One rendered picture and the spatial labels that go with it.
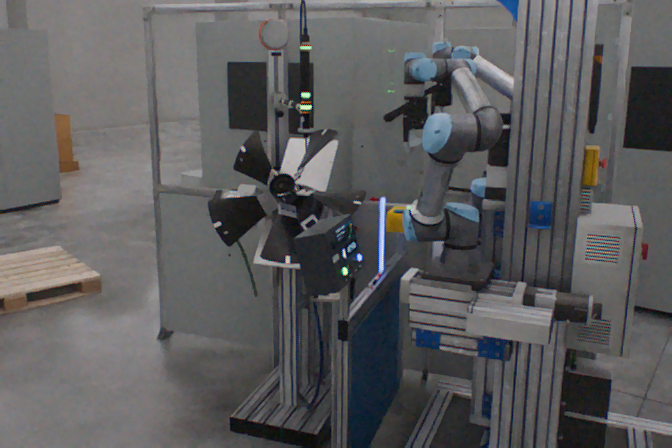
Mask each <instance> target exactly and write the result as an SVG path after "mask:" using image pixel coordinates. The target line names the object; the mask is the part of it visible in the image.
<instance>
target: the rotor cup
mask: <svg viewBox="0 0 672 448"><path fill-rule="evenodd" d="M280 183H283V184H284V185H283V187H280V186H279V184H280ZM295 186H296V188H297V191H296V188H295ZM269 190H270V193H271V194H272V196H273V197H274V199H275V201H276V203H277V205H278V202H282V203H287V204H290V205H294V206H296V211H297V210H299V208H300V207H301V206H302V205H303V203H304V201H305V198H304V197H297V196H296V195H298V194H296V193H297V192H299V191H301V190H303V188H302V186H301V185H299V184H297V183H296V181H295V179H294V178H293V177H292V176H291V175H289V174H279V175H277V176H275V177H274V178H273V179H272V180H271V182H270V185H269ZM282 198H284V199H285V201H283V199H282Z"/></svg>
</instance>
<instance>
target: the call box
mask: <svg viewBox="0 0 672 448"><path fill-rule="evenodd" d="M408 207H409V206H394V207H393V208H392V210H391V211H390V212H388V213H387V232H394V233H404V228H403V213H395V210H403V211H404V210H407V208H408Z"/></svg>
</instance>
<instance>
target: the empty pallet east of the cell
mask: <svg viewBox="0 0 672 448"><path fill-rule="evenodd" d="M67 284H72V285H73V286H74V287H76V288H77V289H78V291H77V292H75V293H71V294H66V295H61V296H56V297H52V298H47V299H43V300H37V301H32V302H28V303H27V295H26V293H30V292H36V290H42V289H47V288H51V287H56V286H61V285H67ZM99 293H101V281H100V275H99V274H98V273H96V272H95V271H93V269H92V268H91V267H89V266H87V265H86V264H85V263H83V262H81V261H80V260H78V259H77V258H74V256H73V255H71V254H69V253H68V252H67V251H65V249H64V248H61V247H60V246H52V247H46V248H39V249H33V251H27V252H22V253H15V254H9V255H3V256H0V299H2V305H3V307H2V308H0V316H1V315H5V314H10V313H15V311H20V310H25V309H30V308H35V307H39V306H45V305H49V304H54V303H58V302H64V301H68V300H72V299H76V298H81V297H86V296H91V295H95V294H99Z"/></svg>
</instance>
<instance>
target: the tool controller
mask: <svg viewBox="0 0 672 448"><path fill-rule="evenodd" d="M293 241H294V245H295V250H296V254H297V257H298V261H299V265H300V270H301V274H302V278H303V281H304V285H305V290H307V294H308V296H309V297H310V296H318V295H325V294H333V293H339V292H340V291H341V290H342V289H343V287H344V286H345V285H347V284H348V283H349V282H350V281H351V280H352V279H353V278H354V277H355V276H356V275H357V274H358V273H359V272H360V271H361V270H362V269H363V262H362V258H361V260H360V261H358V260H357V254H359V255H360V256H361V254H360V250H359V245H358V241H357V236H356V232H355V227H354V223H353V219H352V215H350V214H349V215H343V216H337V217H332V218H325V219H322V220H320V221H319V222H317V223H316V224H314V225H313V226H311V227H310V228H308V230H307V231H304V232H303V233H301V234H300V235H298V236H296V237H295V238H294V239H293ZM343 244H344V245H345V250H347V254H348V258H349V259H348V260H347V261H345V262H344V263H343V261H342V257H341V253H340V249H339V247H341V246H342V245H343ZM353 258H355V259H356V260H357V264H356V265H355V266H354V265H353V262H352V259H353ZM348 262H350V263H351V264H352V270H351V271H349V270H348ZM342 267H345V269H347V271H348V273H347V275H345V276H343V274H342Z"/></svg>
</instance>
